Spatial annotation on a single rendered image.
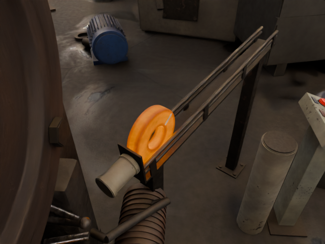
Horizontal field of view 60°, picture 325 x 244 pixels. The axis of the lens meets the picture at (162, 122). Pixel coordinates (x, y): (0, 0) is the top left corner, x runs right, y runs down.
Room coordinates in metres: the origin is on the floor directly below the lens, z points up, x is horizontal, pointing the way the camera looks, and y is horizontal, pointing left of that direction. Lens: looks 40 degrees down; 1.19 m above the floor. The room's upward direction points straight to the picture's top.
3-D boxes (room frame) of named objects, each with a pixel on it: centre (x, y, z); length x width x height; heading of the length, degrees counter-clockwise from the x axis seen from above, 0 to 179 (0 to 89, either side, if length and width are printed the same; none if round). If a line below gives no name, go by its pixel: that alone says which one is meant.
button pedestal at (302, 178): (0.72, -0.56, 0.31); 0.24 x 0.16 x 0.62; 177
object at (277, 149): (0.69, -0.40, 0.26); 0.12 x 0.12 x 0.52
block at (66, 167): (0.33, 0.21, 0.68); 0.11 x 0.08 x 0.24; 87
